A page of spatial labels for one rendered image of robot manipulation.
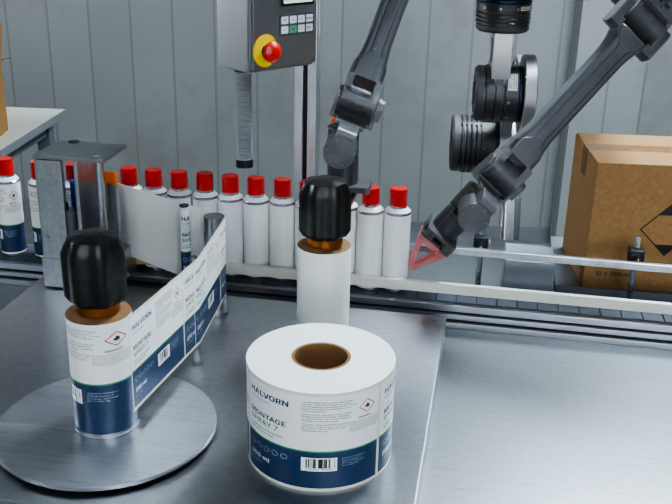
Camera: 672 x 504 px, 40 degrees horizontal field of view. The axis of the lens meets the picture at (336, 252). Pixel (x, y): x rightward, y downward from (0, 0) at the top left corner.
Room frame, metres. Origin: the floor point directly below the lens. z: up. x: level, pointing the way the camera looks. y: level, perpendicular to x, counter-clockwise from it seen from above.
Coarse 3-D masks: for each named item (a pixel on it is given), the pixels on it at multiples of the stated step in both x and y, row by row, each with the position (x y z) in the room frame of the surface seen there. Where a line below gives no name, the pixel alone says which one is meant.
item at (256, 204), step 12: (252, 180) 1.69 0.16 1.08; (252, 192) 1.69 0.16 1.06; (264, 192) 1.71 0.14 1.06; (252, 204) 1.68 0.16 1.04; (264, 204) 1.69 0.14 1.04; (252, 216) 1.69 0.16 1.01; (264, 216) 1.69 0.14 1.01; (252, 228) 1.69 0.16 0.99; (264, 228) 1.69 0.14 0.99; (252, 240) 1.69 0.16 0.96; (264, 240) 1.69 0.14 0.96; (252, 252) 1.69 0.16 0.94; (264, 252) 1.69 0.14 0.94; (264, 264) 1.69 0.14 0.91; (252, 276) 1.69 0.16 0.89
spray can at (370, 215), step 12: (372, 192) 1.65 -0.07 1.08; (372, 204) 1.65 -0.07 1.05; (360, 216) 1.65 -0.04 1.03; (372, 216) 1.64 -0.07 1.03; (360, 228) 1.65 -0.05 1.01; (372, 228) 1.64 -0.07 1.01; (360, 240) 1.65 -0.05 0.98; (372, 240) 1.64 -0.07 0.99; (360, 252) 1.65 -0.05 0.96; (372, 252) 1.64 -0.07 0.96; (360, 264) 1.65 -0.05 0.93; (372, 264) 1.64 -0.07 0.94; (360, 288) 1.65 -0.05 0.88; (372, 288) 1.64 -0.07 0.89
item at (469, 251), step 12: (456, 252) 1.67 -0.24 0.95; (468, 252) 1.67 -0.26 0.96; (480, 252) 1.67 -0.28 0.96; (492, 252) 1.66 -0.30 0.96; (504, 252) 1.66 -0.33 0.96; (516, 252) 1.66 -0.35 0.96; (528, 252) 1.66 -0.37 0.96; (576, 264) 1.64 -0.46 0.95; (588, 264) 1.63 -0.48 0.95; (600, 264) 1.63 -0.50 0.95; (612, 264) 1.62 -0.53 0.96; (624, 264) 1.62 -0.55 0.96; (636, 264) 1.62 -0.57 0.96; (648, 264) 1.61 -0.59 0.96; (660, 264) 1.62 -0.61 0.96
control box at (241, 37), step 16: (224, 0) 1.75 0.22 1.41; (240, 0) 1.72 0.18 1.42; (256, 0) 1.71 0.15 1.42; (272, 0) 1.74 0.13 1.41; (224, 16) 1.75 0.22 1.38; (240, 16) 1.72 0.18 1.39; (256, 16) 1.71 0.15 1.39; (272, 16) 1.74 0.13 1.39; (224, 32) 1.75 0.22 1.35; (240, 32) 1.72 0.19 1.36; (256, 32) 1.71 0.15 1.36; (272, 32) 1.74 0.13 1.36; (224, 48) 1.75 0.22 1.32; (240, 48) 1.72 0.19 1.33; (256, 48) 1.71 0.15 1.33; (288, 48) 1.76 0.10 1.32; (304, 48) 1.79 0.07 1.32; (224, 64) 1.75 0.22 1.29; (240, 64) 1.72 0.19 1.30; (256, 64) 1.71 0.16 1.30; (272, 64) 1.74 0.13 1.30; (288, 64) 1.76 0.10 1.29; (304, 64) 1.80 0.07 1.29
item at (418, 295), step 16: (0, 256) 1.77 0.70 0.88; (16, 256) 1.78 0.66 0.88; (32, 256) 1.78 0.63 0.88; (144, 272) 1.71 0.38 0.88; (160, 272) 1.71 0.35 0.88; (352, 288) 1.65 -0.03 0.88; (480, 304) 1.59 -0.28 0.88; (496, 304) 1.61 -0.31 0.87; (512, 304) 1.60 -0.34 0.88; (528, 304) 1.60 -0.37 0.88; (544, 304) 1.60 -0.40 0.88; (560, 304) 1.60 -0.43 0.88; (640, 320) 1.54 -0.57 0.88; (656, 320) 1.54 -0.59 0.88
